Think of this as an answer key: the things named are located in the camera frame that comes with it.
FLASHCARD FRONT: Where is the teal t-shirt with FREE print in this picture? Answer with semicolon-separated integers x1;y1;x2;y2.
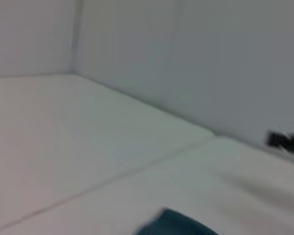
134;208;220;235

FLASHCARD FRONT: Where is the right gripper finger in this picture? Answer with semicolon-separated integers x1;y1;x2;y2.
265;130;294;155

